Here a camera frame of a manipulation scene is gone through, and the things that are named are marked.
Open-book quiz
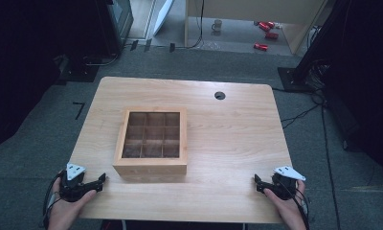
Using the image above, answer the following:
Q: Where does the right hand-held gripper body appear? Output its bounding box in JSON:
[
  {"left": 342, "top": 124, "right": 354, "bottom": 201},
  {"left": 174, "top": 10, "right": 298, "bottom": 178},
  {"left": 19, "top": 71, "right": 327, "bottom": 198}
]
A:
[{"left": 270, "top": 166, "right": 307, "bottom": 201}]

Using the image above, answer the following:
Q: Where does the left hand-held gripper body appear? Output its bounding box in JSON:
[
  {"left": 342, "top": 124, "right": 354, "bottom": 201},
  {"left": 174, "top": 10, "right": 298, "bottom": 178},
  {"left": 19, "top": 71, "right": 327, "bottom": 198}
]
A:
[{"left": 58, "top": 162, "right": 89, "bottom": 203}]

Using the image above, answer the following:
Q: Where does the wooden box with glass lid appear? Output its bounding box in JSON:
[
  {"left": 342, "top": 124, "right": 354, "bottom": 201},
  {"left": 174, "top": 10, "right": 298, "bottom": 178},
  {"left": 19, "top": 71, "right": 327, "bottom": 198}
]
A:
[{"left": 112, "top": 106, "right": 189, "bottom": 176}]

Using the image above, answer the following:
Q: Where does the person's left hand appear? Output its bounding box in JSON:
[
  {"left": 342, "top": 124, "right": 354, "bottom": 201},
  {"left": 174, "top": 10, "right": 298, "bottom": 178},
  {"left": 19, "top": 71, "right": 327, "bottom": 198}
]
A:
[{"left": 47, "top": 181, "right": 98, "bottom": 230}]

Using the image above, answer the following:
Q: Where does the person's right hand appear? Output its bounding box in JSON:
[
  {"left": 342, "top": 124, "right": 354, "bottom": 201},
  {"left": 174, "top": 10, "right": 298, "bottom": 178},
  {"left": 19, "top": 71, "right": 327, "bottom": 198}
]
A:
[{"left": 262, "top": 179, "right": 308, "bottom": 230}]

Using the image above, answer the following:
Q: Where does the white board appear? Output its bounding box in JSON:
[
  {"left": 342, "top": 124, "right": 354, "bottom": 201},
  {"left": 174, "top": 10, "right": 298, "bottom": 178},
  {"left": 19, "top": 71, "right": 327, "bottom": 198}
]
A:
[{"left": 152, "top": 0, "right": 175, "bottom": 36}]

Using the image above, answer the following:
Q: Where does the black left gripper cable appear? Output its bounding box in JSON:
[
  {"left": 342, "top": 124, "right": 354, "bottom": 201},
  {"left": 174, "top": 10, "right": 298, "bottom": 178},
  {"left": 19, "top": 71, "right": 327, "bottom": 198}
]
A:
[{"left": 41, "top": 171, "right": 67, "bottom": 228}]

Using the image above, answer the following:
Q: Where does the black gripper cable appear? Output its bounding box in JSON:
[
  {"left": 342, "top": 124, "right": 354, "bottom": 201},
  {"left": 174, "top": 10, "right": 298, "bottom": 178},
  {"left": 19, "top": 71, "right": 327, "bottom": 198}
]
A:
[
  {"left": 288, "top": 183, "right": 310, "bottom": 230},
  {"left": 41, "top": 171, "right": 67, "bottom": 228}
]

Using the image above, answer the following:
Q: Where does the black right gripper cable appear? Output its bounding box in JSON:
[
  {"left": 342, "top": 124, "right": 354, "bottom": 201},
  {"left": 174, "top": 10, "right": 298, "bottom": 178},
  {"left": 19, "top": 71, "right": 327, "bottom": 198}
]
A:
[{"left": 288, "top": 183, "right": 310, "bottom": 230}]

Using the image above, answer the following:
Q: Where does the long black floor cable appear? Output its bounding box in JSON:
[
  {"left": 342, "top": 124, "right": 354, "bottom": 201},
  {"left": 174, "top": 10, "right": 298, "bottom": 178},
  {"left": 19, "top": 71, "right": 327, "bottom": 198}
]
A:
[{"left": 320, "top": 102, "right": 342, "bottom": 230}]

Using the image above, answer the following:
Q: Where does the black stand with base plate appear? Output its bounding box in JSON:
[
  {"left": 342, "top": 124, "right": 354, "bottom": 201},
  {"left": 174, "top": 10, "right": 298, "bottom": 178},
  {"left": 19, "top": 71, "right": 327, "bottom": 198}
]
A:
[{"left": 277, "top": 0, "right": 351, "bottom": 94}]

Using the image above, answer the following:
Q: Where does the dark stand base plate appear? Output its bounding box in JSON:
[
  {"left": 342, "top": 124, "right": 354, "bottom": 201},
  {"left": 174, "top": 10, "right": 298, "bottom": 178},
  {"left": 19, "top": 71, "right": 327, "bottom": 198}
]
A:
[{"left": 54, "top": 54, "right": 101, "bottom": 84}]

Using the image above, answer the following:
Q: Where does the black hanging cable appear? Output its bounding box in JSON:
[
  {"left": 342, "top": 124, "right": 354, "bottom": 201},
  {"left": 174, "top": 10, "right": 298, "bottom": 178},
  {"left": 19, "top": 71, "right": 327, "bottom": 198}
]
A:
[{"left": 174, "top": 0, "right": 205, "bottom": 50}]

